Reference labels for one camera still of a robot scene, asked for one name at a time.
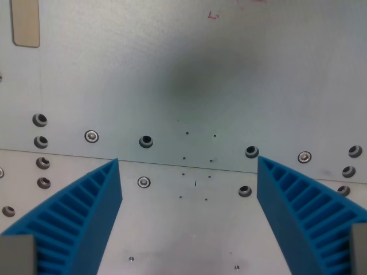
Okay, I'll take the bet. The beige rounded slot panel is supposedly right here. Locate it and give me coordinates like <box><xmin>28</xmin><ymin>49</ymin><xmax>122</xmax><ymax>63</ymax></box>
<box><xmin>11</xmin><ymin>0</ymin><xmax>41</xmax><ymax>49</ymax></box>

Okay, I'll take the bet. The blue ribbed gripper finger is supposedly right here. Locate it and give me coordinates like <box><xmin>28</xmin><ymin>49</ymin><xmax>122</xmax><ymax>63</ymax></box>
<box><xmin>256</xmin><ymin>155</ymin><xmax>367</xmax><ymax>275</ymax></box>
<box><xmin>0</xmin><ymin>158</ymin><xmax>123</xmax><ymax>275</ymax></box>

